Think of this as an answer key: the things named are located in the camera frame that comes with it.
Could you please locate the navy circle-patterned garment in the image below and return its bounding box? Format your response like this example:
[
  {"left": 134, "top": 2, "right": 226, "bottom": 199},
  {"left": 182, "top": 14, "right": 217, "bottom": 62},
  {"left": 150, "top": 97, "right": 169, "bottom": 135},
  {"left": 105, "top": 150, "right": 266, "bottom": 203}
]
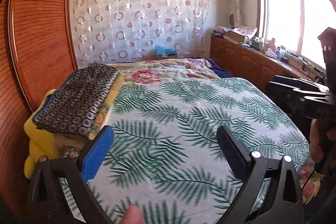
[{"left": 33, "top": 63, "right": 120, "bottom": 136}]

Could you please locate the person's right hand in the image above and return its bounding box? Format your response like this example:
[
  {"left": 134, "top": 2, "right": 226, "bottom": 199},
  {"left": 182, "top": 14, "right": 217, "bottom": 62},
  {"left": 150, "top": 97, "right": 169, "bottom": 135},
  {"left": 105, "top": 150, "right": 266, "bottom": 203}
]
[{"left": 309, "top": 119, "right": 323, "bottom": 162}]

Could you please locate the person's left hand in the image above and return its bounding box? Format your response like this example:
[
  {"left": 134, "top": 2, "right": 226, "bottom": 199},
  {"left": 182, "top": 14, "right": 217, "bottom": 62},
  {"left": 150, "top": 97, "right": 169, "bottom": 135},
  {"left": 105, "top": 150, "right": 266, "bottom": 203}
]
[{"left": 119, "top": 205, "right": 143, "bottom": 224}]

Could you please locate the yellow plush toy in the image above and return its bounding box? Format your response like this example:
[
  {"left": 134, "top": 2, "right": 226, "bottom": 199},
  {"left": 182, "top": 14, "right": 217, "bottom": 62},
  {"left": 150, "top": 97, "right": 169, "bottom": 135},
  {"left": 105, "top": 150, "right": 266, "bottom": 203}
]
[{"left": 23, "top": 89, "right": 63, "bottom": 179}]

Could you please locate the wooden side cabinet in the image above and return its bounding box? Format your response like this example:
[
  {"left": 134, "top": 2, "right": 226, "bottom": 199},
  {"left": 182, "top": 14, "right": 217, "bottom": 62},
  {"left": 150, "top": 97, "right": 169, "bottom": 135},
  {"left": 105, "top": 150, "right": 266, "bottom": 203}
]
[{"left": 210, "top": 36, "right": 318, "bottom": 91}]

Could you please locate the brown gold patterned garment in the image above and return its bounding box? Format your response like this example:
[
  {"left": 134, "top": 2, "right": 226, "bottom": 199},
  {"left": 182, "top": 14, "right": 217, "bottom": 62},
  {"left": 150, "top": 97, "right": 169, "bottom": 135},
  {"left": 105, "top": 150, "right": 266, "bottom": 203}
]
[{"left": 54, "top": 72, "right": 124, "bottom": 148}]

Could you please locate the dark blue blanket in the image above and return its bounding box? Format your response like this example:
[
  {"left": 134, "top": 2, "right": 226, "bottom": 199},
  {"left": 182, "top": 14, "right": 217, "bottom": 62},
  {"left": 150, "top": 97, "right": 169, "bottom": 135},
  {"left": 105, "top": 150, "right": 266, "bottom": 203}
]
[{"left": 206, "top": 59, "right": 232, "bottom": 79}]

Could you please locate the cardboard box on cabinet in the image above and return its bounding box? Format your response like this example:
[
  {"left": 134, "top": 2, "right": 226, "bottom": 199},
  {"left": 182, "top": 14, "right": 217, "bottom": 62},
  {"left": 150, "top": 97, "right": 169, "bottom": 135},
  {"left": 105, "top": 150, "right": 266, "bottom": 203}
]
[{"left": 226, "top": 26, "right": 258, "bottom": 43}]

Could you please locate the palm leaf print blanket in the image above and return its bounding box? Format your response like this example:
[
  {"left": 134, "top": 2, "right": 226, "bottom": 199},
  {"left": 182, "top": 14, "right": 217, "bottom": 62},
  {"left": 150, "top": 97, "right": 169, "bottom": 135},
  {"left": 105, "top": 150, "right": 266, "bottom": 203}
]
[{"left": 88, "top": 78, "right": 309, "bottom": 223}]

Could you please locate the teal object at headboard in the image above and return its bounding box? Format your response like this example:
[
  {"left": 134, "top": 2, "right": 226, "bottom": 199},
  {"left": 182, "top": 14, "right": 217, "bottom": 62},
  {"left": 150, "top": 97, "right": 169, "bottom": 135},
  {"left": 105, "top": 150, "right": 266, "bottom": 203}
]
[{"left": 154, "top": 45, "right": 177, "bottom": 59}]

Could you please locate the floral bed quilt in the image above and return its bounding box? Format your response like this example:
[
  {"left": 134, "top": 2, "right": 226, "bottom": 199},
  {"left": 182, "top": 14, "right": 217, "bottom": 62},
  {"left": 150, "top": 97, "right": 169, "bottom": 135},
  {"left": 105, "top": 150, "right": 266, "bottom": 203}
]
[{"left": 112, "top": 58, "right": 219, "bottom": 85}]

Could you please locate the wooden slatted wardrobe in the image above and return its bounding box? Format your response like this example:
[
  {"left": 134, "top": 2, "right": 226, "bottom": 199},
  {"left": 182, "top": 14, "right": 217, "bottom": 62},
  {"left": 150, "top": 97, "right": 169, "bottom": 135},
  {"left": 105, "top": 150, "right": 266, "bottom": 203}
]
[{"left": 1, "top": 0, "right": 77, "bottom": 223}]

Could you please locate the sheer circle-patterned curtain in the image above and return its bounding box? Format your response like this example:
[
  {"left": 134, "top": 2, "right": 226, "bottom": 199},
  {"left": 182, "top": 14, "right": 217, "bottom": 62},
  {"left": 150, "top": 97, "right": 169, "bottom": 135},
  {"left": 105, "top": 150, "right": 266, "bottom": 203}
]
[{"left": 70, "top": 0, "right": 210, "bottom": 68}]

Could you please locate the window with wooden frame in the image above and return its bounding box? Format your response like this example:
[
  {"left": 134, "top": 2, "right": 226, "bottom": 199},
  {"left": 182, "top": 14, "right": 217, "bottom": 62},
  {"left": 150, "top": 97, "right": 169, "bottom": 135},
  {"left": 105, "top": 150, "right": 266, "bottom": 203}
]
[{"left": 257, "top": 0, "right": 335, "bottom": 69}]

